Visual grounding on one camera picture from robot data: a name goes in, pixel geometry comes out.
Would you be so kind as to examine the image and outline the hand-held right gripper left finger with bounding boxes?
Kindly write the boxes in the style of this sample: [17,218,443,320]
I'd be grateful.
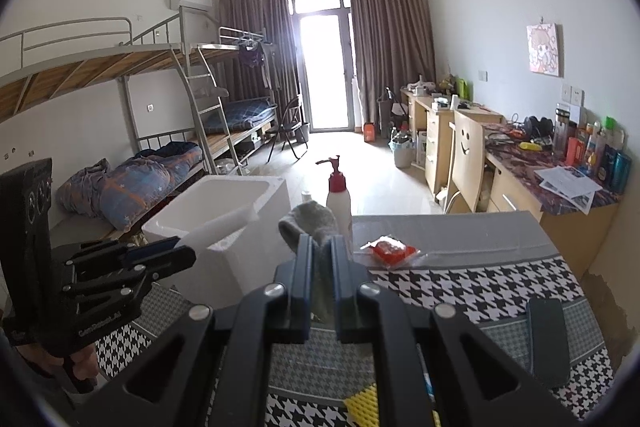
[75,234,313,427]

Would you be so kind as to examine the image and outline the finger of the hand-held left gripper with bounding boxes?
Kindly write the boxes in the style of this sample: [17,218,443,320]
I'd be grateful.
[125,247,197,283]
[65,241,176,270]

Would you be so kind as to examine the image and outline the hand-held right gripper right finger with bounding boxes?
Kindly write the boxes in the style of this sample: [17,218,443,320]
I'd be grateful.
[330,234,571,427]

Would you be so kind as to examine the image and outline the white foam box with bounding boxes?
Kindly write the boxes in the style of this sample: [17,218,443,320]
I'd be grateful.
[141,175,291,308]

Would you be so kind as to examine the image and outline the grey sock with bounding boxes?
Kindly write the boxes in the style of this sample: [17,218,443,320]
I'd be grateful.
[278,201,346,325]

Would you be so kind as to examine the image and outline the yellow mesh sponge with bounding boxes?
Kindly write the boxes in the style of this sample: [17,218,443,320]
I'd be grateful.
[345,383,381,427]

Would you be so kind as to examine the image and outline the person's left hand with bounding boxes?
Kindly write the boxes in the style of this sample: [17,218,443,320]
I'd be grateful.
[20,339,98,385]

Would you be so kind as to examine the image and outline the red snack packet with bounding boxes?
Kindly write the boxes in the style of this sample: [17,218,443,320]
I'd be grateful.
[361,235,426,269]

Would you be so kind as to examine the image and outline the blue patterned quilt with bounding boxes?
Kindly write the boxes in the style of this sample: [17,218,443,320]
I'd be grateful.
[56,143,203,230]

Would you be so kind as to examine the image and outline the white pump bottle red cap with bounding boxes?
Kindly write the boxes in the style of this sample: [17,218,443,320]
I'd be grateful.
[316,154,353,253]

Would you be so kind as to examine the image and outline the houndstooth tablecloth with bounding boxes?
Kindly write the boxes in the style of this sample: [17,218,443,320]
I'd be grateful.
[95,212,616,427]

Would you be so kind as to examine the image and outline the grey metal bunk bed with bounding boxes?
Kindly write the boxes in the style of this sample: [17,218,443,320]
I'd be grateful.
[0,18,231,238]
[197,27,308,168]

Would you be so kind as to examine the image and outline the white trash bin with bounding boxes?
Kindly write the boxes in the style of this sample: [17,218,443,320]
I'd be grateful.
[390,134,417,168]

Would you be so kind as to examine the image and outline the blue checked mattress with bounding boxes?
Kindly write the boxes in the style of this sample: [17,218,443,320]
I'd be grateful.
[204,99,278,132]

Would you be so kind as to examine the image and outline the black folding chair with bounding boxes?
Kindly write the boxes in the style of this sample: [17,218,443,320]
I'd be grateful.
[267,97,308,162]

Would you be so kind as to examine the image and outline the wooden chair with smiley face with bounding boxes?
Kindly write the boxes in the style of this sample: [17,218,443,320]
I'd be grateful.
[442,109,493,214]

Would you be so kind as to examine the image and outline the light wooden desk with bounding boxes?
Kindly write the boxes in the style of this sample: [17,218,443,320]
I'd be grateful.
[400,87,503,195]

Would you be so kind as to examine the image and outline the black smartphone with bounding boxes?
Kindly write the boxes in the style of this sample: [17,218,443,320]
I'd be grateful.
[526,298,571,389]

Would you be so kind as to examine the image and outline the hanging dark clothes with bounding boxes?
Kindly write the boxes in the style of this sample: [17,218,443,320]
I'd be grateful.
[239,42,281,90]

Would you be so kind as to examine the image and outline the wooden desk with patterned top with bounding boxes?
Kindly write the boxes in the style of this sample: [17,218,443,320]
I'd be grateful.
[482,117,621,278]

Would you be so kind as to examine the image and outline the brown curtain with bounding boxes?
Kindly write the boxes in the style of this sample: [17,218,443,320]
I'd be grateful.
[347,0,436,135]
[217,0,301,132]

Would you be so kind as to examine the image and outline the glass balcony door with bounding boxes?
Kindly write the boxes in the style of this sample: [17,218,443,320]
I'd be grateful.
[287,0,356,132]

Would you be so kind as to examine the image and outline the printed papers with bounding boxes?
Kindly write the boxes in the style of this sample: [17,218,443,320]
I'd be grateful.
[535,164,603,212]

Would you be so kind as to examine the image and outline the black headphones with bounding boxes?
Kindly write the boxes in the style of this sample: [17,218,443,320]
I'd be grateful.
[522,116,553,138]

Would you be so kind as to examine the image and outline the wall picture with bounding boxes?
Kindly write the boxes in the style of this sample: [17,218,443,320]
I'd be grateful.
[526,23,563,78]

